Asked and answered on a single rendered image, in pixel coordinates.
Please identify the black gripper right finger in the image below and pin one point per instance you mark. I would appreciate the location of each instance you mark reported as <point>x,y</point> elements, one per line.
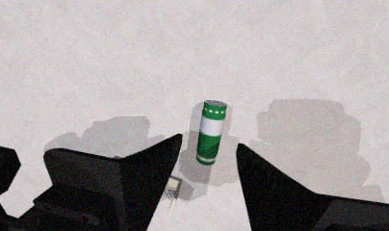
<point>277,202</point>

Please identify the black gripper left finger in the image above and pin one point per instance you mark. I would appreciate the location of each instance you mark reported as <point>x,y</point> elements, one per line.
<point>135,182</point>

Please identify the green and silver battery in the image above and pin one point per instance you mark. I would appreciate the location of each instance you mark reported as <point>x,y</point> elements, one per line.
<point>211,125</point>

